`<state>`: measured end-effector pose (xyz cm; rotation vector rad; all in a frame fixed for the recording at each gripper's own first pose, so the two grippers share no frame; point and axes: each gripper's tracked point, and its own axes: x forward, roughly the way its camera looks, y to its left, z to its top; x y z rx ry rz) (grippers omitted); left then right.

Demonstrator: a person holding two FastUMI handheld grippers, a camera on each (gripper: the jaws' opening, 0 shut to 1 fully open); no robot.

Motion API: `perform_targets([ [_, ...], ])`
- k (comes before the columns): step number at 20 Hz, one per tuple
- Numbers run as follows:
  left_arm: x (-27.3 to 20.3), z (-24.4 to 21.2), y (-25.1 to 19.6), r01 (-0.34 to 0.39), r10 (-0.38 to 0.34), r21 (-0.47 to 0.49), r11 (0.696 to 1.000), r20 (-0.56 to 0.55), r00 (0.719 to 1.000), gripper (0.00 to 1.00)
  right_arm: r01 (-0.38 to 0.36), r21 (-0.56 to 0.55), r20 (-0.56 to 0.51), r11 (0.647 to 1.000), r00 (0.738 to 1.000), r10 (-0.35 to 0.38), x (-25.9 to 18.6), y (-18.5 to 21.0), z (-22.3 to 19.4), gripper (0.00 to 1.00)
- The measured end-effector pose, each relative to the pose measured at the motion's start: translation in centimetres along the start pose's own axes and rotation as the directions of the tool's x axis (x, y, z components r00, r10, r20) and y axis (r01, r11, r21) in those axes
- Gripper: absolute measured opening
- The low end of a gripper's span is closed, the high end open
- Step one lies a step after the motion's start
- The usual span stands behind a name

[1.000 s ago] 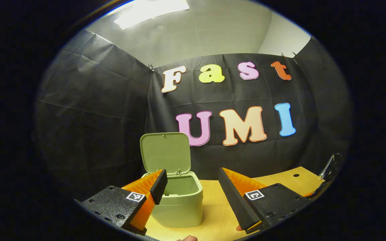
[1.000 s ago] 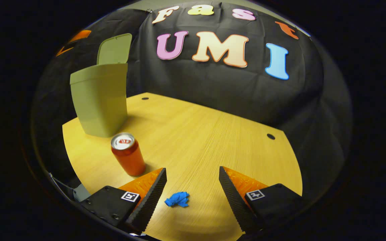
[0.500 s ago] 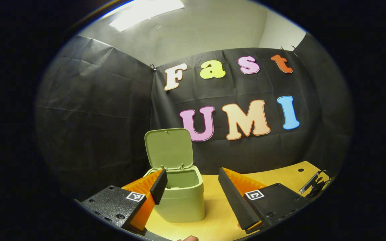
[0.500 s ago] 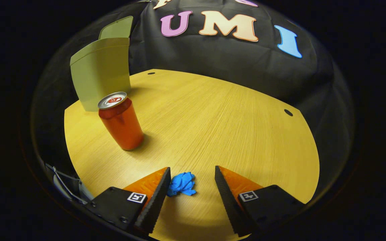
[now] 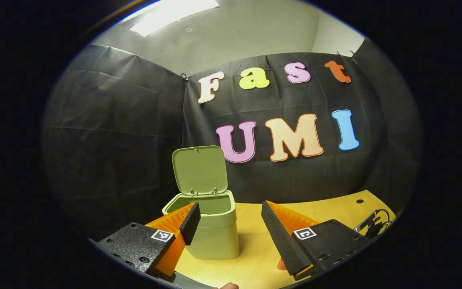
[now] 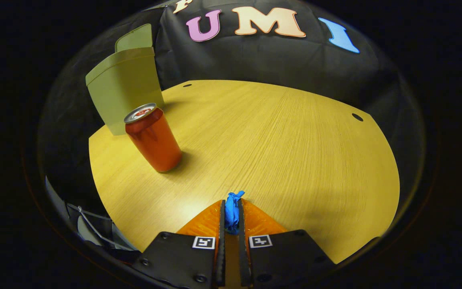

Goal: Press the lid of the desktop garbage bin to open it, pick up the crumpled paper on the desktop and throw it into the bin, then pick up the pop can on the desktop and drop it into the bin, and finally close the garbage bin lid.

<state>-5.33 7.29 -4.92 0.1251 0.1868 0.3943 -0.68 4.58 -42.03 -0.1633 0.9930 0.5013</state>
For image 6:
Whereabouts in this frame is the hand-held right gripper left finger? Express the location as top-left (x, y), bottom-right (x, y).
top-left (132, 199), bottom-right (226, 289)

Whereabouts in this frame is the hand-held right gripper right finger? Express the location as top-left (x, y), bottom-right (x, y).
top-left (237, 199), bottom-right (336, 289)

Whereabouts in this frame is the blue paper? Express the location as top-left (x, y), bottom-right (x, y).
top-left (224, 190), bottom-right (246, 236)

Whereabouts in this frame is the red pop can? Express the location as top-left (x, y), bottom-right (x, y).
top-left (124, 103), bottom-right (183, 173)

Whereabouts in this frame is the pale green garbage bin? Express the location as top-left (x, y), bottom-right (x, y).
top-left (85, 23), bottom-right (166, 136)

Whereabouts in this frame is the dark grey bag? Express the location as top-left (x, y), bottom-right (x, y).
top-left (47, 177), bottom-right (141, 261)

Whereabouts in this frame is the black backdrop cloth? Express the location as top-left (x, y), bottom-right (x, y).
top-left (38, 0), bottom-right (426, 225)

